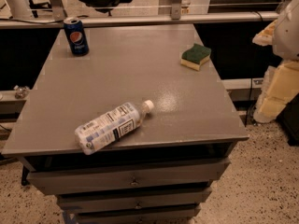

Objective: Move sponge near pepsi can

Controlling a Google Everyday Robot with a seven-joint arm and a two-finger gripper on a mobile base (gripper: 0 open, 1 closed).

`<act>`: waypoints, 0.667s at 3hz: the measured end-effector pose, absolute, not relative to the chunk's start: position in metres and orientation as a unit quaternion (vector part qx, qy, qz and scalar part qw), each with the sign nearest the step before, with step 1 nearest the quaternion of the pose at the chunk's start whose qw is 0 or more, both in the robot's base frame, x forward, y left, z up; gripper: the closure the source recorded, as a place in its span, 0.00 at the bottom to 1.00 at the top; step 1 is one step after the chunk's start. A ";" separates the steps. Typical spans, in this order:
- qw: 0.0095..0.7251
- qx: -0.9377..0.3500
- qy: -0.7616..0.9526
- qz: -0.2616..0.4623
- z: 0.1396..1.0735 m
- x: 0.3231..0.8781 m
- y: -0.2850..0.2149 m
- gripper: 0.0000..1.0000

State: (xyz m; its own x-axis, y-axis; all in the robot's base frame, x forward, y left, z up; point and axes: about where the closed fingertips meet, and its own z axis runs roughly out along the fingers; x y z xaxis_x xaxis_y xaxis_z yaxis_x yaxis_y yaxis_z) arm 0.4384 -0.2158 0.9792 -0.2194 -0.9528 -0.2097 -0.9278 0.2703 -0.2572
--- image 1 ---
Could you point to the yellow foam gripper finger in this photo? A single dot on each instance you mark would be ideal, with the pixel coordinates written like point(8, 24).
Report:
point(280, 86)
point(265, 37)

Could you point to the green and yellow sponge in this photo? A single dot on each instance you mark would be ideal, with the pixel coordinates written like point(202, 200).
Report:
point(195, 57)

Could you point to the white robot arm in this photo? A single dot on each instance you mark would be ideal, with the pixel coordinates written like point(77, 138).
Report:
point(285, 43)

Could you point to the blue pepsi can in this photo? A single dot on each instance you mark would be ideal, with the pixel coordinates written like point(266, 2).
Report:
point(76, 37)

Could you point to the grey side shelf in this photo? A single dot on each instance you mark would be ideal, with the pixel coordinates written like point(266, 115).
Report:
point(244, 89)

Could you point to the bottom grey drawer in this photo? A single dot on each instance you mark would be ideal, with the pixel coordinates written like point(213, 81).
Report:
point(138, 216)

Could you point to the grey drawer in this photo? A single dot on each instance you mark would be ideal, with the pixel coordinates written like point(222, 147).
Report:
point(129, 176)
point(138, 216)
point(134, 200)

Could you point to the grey drawer cabinet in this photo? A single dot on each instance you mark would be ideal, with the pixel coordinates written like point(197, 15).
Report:
point(126, 134)

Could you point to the clear plastic water bottle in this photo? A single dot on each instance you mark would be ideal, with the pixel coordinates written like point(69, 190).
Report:
point(111, 126)

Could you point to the middle grey drawer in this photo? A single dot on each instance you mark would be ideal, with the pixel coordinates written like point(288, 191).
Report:
point(134, 200)

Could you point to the top grey drawer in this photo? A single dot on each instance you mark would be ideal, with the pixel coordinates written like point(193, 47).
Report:
point(129, 176)

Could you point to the small shiny metal object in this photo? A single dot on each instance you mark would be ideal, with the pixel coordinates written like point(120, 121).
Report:
point(21, 92)

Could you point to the grey metal rail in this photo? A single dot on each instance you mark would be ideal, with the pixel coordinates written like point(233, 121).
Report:
point(145, 20)

